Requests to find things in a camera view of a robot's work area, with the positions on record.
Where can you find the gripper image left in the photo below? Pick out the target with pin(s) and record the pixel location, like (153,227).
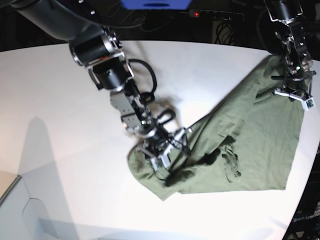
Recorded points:
(149,145)

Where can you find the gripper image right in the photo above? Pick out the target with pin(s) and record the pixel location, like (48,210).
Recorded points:
(302,85)

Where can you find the green t-shirt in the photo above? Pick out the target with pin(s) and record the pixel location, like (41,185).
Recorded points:
(247,143)

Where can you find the black power strip red light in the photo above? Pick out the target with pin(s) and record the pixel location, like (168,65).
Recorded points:
(216,15)

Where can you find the blue box at top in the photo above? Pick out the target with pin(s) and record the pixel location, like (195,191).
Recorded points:
(156,4)

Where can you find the grey panel at corner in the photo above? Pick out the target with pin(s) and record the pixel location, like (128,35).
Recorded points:
(18,219)

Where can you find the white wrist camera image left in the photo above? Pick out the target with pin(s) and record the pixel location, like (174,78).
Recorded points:
(175,141)

